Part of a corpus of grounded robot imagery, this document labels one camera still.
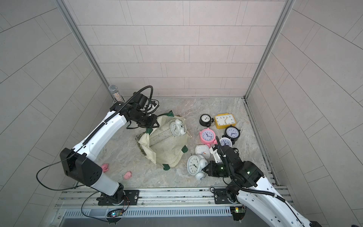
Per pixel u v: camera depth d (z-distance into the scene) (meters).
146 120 0.65
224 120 0.99
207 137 0.91
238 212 0.68
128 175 0.77
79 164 0.40
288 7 0.71
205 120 0.99
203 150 0.85
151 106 0.67
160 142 0.91
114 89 0.83
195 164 0.73
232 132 0.94
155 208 0.68
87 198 0.71
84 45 0.85
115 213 0.64
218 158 0.64
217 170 0.59
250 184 0.46
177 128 0.86
